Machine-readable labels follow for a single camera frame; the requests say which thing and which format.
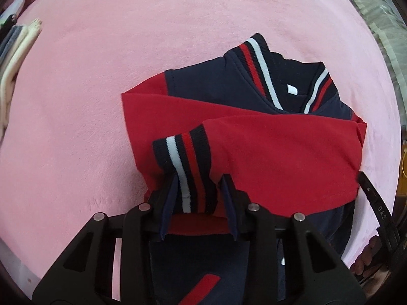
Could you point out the pale patterned bedding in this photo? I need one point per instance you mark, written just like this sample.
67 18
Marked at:
378 22

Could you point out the grey folded cloth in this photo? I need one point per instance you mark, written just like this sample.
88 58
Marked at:
9 39

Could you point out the person's right hand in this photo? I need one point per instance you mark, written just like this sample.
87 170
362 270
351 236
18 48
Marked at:
367 257

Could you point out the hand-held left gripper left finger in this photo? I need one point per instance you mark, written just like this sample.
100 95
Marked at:
168 200

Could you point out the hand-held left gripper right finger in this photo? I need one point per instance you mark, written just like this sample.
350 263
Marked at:
229 200

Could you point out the cream folded cloth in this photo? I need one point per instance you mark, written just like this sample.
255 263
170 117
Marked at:
16 57

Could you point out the pink blanket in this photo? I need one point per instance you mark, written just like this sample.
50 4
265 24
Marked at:
127 70

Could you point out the navy and red jacket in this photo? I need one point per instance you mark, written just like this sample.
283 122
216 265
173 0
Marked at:
251 139

